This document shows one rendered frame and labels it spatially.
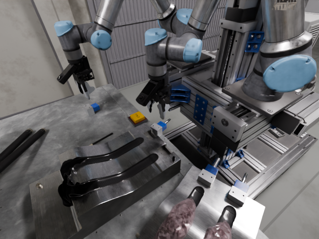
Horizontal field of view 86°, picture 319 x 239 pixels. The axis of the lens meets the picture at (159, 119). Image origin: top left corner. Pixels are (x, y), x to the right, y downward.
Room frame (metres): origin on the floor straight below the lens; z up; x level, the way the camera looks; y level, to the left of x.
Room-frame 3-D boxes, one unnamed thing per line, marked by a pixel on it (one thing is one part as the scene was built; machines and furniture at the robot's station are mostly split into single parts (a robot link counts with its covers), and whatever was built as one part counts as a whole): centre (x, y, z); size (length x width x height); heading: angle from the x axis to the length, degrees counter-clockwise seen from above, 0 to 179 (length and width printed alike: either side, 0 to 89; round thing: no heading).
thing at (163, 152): (0.43, -0.02, 0.87); 0.05 x 0.05 x 0.04; 33
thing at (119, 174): (0.35, 0.19, 0.92); 0.35 x 0.16 x 0.09; 123
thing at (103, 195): (0.35, 0.20, 0.87); 0.50 x 0.26 x 0.14; 123
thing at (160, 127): (0.64, -0.01, 0.83); 0.13 x 0.05 x 0.05; 137
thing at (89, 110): (0.83, 0.37, 0.83); 0.13 x 0.05 x 0.05; 132
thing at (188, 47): (0.60, -0.10, 1.22); 0.11 x 0.11 x 0.08; 69
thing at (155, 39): (0.62, 0.00, 1.23); 0.09 x 0.08 x 0.11; 69
